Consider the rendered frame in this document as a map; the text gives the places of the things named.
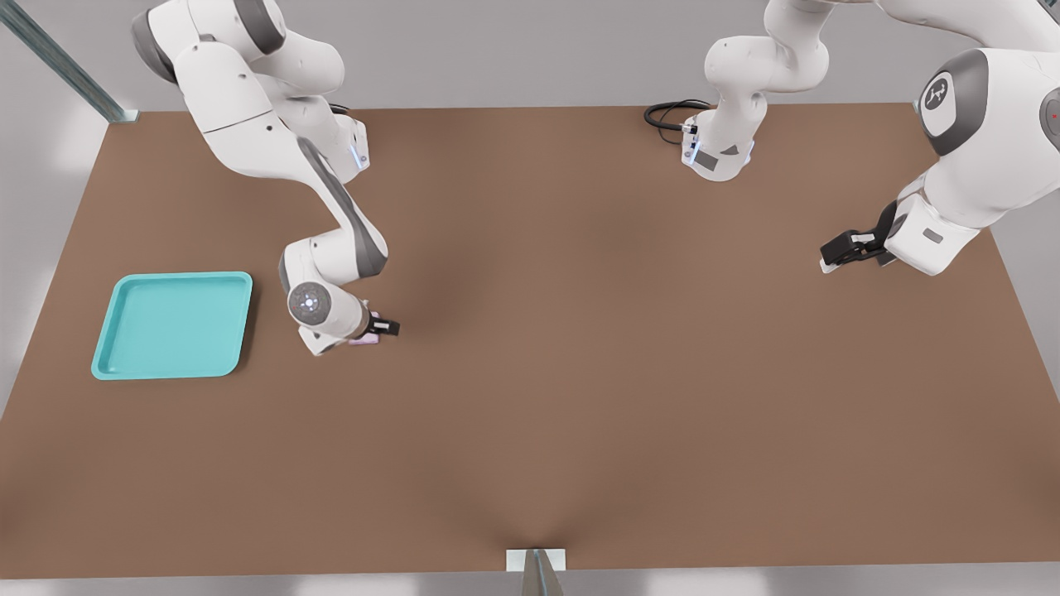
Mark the pale lilac phone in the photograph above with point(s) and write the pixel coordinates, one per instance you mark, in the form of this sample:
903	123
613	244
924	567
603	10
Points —
364	338

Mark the pale blue-green tray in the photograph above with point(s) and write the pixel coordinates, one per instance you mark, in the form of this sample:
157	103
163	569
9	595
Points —
172	325

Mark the silver frame post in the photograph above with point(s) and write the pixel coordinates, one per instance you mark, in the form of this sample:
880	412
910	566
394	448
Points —
62	60
540	571

